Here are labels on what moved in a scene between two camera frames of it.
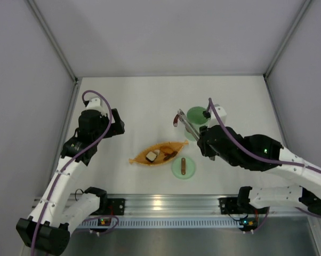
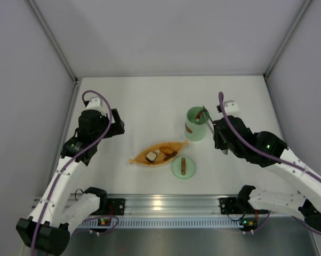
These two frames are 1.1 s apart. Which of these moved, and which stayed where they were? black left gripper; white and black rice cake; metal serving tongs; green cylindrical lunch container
Moved: metal serving tongs
Stayed: green cylindrical lunch container; black left gripper; white and black rice cake
